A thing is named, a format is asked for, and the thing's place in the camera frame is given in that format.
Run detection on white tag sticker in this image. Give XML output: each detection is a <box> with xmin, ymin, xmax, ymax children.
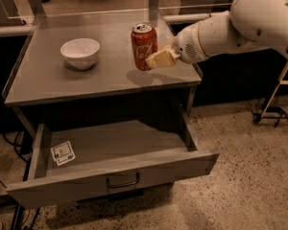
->
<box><xmin>50</xmin><ymin>141</ymin><xmax>76</xmax><ymax>166</ymax></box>

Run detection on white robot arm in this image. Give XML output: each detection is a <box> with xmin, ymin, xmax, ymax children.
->
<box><xmin>145</xmin><ymin>0</ymin><xmax>288</xmax><ymax>68</ymax></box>

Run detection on red coke can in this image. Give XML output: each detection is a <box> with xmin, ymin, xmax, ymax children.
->
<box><xmin>131</xmin><ymin>22</ymin><xmax>157</xmax><ymax>71</ymax></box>

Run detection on black floor cables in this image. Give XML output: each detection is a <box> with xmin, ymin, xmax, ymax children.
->
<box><xmin>2</xmin><ymin>129</ymin><xmax>32</xmax><ymax>163</ymax></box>

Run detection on white ceramic bowl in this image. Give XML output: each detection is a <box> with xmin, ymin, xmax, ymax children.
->
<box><xmin>60</xmin><ymin>38</ymin><xmax>100</xmax><ymax>70</ymax></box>

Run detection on white counter rail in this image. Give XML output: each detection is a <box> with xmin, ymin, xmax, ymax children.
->
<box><xmin>162</xmin><ymin>11</ymin><xmax>225</xmax><ymax>26</ymax></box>

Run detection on grey metal cabinet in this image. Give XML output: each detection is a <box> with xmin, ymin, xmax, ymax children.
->
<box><xmin>2</xmin><ymin>9</ymin><xmax>204</xmax><ymax>139</ymax></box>

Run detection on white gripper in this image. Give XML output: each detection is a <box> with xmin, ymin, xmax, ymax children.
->
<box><xmin>145</xmin><ymin>25</ymin><xmax>207</xmax><ymax>69</ymax></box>

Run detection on black drawer handle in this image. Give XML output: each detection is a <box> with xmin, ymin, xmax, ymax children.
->
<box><xmin>106</xmin><ymin>172</ymin><xmax>140</xmax><ymax>189</ymax></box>

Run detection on yellow wheeled cart frame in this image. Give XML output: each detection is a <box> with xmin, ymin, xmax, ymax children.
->
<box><xmin>252</xmin><ymin>61</ymin><xmax>288</xmax><ymax>127</ymax></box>

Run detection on open grey top drawer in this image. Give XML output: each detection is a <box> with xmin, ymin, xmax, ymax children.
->
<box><xmin>7</xmin><ymin>106</ymin><xmax>219</xmax><ymax>209</ymax></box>

